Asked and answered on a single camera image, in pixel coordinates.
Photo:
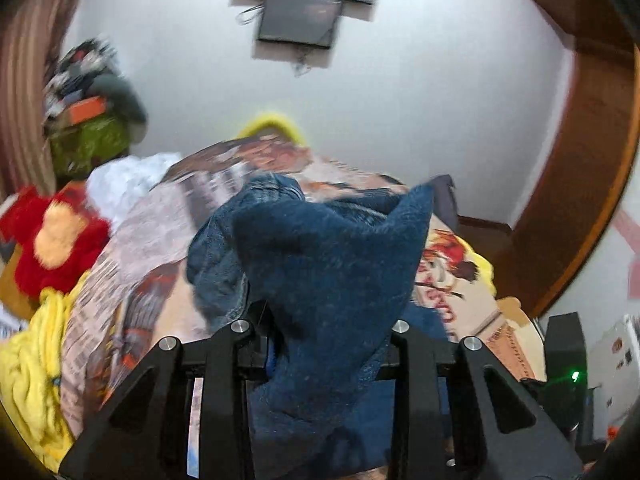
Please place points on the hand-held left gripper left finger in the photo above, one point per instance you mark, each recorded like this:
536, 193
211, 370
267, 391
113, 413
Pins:
265, 350

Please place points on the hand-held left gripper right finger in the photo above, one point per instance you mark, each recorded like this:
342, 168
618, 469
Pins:
400, 360

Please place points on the blue denim jacket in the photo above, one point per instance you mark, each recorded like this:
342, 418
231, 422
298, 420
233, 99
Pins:
325, 270

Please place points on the pile of mixed clothes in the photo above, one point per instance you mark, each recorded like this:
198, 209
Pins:
105, 85

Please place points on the printed blanket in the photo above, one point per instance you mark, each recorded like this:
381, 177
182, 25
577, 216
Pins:
150, 240

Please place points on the black speaker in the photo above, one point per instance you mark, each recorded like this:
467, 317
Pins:
565, 350

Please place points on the dark grey cloth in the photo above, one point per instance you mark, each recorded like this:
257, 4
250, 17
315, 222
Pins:
446, 200

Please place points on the white cardboard box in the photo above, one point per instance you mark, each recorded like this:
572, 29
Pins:
615, 360

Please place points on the white cloth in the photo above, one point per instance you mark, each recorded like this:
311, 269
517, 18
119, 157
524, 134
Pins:
130, 180

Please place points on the red plush toy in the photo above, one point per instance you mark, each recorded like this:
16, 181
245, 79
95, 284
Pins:
30, 260

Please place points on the green cloth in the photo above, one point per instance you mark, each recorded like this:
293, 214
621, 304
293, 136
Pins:
90, 142

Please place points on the striped curtain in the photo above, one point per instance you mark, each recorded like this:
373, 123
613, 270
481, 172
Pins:
25, 85

